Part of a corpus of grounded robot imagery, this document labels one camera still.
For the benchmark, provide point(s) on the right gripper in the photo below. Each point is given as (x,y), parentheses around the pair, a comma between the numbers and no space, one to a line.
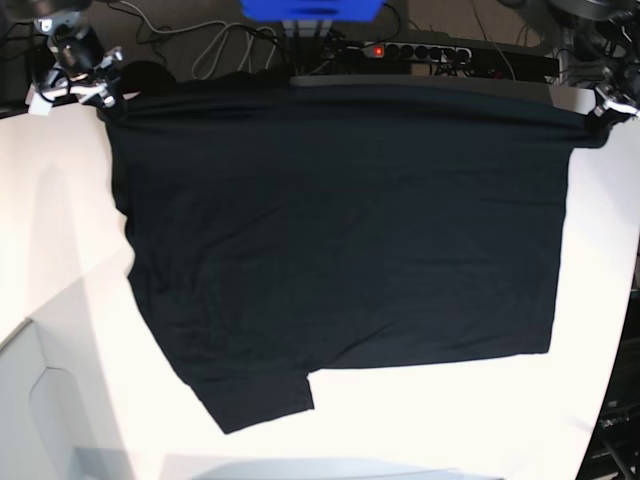
(96,87)

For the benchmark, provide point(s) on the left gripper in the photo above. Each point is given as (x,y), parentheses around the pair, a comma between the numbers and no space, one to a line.
(617,94)

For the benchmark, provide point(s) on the black T-shirt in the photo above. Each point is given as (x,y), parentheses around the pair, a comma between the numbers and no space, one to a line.
(278,231)

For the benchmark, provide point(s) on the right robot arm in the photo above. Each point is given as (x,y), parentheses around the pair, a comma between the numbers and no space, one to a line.
(82,70)

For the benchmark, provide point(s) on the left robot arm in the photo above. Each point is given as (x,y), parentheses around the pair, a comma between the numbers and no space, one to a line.
(599,51)

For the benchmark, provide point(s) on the black round object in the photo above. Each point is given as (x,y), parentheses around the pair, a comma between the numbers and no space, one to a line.
(145,77)

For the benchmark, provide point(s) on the black power strip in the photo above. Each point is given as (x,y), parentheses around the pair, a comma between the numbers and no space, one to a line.
(475,62)

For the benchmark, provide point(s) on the blue plastic box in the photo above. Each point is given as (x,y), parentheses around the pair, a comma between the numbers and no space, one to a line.
(314,10)

